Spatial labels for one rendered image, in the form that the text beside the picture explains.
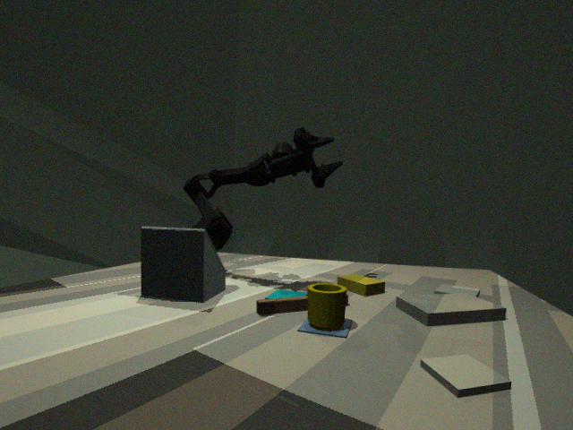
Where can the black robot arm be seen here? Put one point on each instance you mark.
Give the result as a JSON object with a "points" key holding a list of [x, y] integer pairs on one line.
{"points": [[255, 173]]}

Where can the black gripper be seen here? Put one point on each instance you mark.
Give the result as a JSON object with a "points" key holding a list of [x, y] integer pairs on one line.
{"points": [[303, 160]]}

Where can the brown wooden bar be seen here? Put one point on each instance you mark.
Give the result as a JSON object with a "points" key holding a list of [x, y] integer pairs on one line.
{"points": [[281, 305]]}

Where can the olive yellow rectangular block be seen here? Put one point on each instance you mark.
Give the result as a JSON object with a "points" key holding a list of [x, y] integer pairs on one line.
{"points": [[362, 285]]}

